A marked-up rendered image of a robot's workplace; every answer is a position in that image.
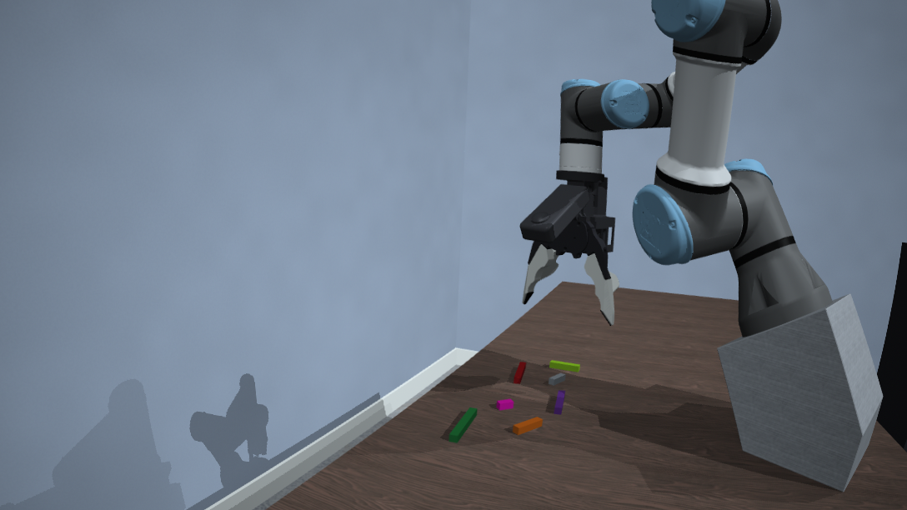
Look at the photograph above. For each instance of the orange rectangular rod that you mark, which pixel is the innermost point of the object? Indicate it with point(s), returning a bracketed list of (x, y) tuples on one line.
[(528, 425)]

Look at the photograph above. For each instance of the purple rod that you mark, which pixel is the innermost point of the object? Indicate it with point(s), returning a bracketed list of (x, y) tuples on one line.
[(559, 402)]

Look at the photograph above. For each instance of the red rod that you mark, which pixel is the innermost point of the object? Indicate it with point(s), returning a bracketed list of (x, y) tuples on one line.
[(520, 372)]

